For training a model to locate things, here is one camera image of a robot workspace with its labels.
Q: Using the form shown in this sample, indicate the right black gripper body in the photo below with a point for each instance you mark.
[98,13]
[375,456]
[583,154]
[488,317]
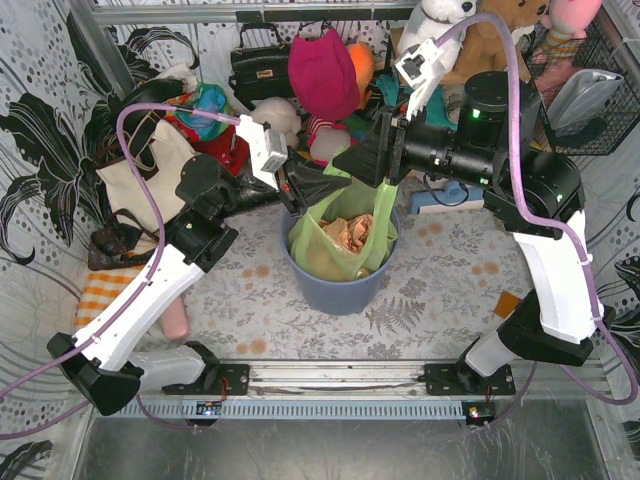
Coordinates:
[388,148]

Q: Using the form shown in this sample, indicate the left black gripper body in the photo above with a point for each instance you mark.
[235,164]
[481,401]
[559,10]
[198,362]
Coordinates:
[289,189]

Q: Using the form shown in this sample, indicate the green plastic trash bag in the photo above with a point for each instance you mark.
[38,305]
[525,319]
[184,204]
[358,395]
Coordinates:
[315,253]

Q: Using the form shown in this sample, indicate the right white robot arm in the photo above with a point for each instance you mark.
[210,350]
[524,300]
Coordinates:
[537,195]

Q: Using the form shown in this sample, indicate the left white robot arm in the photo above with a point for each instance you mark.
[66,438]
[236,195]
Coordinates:
[101,359]

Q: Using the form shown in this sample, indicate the cream canvas tote bag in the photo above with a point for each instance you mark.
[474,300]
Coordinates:
[171,151]

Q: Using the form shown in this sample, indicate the magenta hanging cloth bag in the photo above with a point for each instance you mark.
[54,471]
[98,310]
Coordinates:
[323,77]

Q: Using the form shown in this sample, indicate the blue plastic trash bin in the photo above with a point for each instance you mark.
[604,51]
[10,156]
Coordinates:
[338,298]

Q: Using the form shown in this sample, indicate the brown leather bag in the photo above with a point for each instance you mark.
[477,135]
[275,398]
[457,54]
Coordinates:
[112,247]

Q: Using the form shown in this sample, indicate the teal folded cloth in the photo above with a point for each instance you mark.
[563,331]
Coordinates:
[392,91]

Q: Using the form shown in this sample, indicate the red folded cloth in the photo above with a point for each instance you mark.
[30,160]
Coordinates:
[228,148]

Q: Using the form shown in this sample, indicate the pink plush pig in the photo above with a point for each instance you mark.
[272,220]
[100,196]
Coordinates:
[326,139]

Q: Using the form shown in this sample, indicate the crumpled brown paper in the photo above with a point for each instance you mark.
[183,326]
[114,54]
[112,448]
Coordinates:
[349,234]

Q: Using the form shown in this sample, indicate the white plush lamb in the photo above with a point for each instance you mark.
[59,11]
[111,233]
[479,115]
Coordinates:
[282,117]

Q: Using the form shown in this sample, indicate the colourful scarf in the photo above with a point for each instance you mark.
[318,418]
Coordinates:
[206,97]

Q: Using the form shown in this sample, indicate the orange plush toy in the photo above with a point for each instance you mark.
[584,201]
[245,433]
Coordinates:
[363,62]

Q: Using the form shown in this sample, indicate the brown plush bear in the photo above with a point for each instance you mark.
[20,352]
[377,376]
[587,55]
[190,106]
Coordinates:
[482,49]

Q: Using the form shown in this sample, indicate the black leather handbag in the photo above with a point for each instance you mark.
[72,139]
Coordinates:
[260,73]

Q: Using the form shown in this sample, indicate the white plush dog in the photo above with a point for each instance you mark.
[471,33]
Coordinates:
[432,18]

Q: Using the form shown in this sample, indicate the black curved hat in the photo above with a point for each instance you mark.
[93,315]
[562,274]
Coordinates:
[152,91]

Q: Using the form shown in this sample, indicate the pink glasses case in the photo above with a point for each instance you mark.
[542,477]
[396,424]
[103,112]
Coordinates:
[174,321]

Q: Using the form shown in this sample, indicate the silver foil pouch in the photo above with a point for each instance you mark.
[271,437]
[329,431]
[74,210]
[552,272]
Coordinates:
[582,97]

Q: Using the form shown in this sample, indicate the colourful sock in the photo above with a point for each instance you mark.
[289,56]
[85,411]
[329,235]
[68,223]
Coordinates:
[506,304]

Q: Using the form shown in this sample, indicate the orange checked towel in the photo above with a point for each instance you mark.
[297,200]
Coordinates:
[101,289]

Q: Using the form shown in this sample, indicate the pink plush toy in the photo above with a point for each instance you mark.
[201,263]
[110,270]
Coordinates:
[566,23]

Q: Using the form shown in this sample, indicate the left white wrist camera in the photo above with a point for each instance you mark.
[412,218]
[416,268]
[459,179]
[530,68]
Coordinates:
[267,147]

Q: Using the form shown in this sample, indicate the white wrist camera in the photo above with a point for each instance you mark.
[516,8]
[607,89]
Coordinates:
[267,147]
[421,67]

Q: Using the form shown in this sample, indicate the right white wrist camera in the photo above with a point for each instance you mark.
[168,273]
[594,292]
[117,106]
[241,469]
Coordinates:
[421,67]

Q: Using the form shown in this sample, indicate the black wire basket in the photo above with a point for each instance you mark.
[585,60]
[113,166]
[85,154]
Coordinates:
[603,133]

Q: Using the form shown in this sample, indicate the metal base rail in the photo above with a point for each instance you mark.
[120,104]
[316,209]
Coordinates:
[328,390]

